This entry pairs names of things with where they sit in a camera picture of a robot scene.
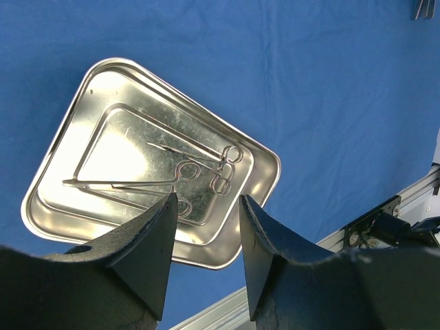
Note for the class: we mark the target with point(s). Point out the steel tweezers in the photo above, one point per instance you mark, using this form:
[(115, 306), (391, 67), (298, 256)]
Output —
[(423, 9)]

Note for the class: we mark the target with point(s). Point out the steel surgical scissors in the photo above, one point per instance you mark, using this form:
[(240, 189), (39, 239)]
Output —
[(230, 156)]

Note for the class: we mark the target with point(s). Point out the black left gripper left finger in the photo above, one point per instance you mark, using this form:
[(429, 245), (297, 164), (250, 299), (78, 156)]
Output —
[(116, 281)]

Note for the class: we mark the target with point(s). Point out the blue surgical drape cloth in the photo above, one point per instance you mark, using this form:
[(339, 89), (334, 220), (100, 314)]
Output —
[(346, 93)]

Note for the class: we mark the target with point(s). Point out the stainless steel instrument tray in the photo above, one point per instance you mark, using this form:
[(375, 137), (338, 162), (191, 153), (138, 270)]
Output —
[(118, 109)]

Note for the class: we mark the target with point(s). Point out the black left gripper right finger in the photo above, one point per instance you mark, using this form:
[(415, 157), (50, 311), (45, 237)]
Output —
[(293, 283)]

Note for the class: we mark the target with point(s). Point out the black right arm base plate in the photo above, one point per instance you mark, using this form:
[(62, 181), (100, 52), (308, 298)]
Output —
[(357, 232)]

